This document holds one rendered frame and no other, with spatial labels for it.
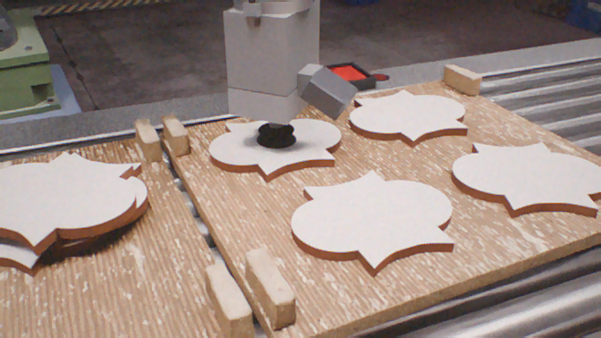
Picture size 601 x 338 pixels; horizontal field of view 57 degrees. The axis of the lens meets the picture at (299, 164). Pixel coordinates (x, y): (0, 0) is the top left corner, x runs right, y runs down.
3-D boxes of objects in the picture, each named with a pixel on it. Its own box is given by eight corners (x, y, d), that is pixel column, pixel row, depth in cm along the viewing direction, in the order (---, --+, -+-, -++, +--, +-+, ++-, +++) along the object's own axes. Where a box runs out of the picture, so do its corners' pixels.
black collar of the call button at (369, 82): (308, 78, 85) (308, 67, 84) (352, 71, 87) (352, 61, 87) (328, 96, 79) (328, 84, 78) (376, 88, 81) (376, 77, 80)
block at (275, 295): (243, 279, 42) (241, 250, 41) (266, 272, 43) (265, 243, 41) (275, 334, 37) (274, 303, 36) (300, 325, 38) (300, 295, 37)
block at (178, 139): (162, 136, 63) (158, 114, 62) (178, 133, 64) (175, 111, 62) (174, 159, 58) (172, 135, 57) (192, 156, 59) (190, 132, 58)
